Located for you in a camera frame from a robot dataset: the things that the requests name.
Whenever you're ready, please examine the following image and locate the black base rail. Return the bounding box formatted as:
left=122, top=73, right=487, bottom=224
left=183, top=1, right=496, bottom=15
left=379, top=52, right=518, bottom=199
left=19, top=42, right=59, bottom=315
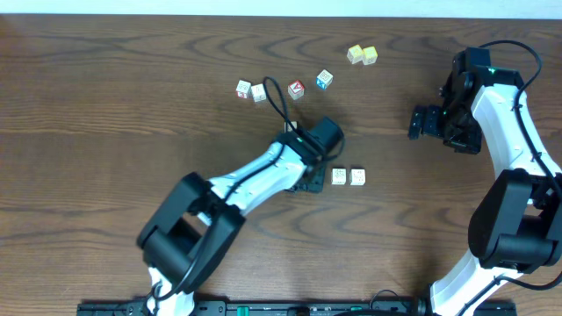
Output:
left=76, top=299, right=518, bottom=316

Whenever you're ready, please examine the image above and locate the plain white block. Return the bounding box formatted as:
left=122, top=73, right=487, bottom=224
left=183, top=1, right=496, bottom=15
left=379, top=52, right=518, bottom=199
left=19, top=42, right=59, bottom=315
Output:
left=250, top=83, right=267, bottom=103

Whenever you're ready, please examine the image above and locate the blue and white block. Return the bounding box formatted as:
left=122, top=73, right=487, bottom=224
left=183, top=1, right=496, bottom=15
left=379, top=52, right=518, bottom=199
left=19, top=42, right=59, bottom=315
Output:
left=316, top=69, right=334, bottom=90

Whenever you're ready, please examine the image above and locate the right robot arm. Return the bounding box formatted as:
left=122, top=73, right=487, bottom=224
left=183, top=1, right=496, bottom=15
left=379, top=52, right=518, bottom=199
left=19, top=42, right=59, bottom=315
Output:
left=408, top=44, right=561, bottom=315

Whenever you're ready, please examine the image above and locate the bright yellow block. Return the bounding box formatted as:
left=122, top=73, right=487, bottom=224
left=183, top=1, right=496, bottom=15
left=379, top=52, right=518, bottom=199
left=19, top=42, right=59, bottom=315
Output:
left=363, top=46, right=378, bottom=66

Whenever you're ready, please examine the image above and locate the red letter A block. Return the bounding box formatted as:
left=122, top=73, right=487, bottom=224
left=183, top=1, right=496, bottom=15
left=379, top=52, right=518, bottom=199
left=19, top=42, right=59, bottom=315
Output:
left=288, top=80, right=305, bottom=100

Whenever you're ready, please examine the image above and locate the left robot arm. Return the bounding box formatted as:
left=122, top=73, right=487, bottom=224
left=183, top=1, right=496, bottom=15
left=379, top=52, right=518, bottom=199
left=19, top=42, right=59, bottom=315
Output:
left=137, top=117, right=344, bottom=315

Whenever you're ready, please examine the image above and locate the pale yellow block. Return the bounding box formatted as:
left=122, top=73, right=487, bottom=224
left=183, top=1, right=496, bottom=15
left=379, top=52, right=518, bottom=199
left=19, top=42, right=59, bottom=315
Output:
left=347, top=45, right=364, bottom=64

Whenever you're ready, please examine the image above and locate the white block red side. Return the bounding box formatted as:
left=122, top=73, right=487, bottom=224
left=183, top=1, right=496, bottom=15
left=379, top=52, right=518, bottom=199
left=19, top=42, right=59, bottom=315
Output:
left=235, top=80, right=252, bottom=98

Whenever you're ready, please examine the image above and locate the yellow block centre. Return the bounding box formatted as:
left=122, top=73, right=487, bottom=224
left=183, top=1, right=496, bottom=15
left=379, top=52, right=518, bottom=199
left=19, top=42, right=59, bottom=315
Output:
left=284, top=121, right=298, bottom=133

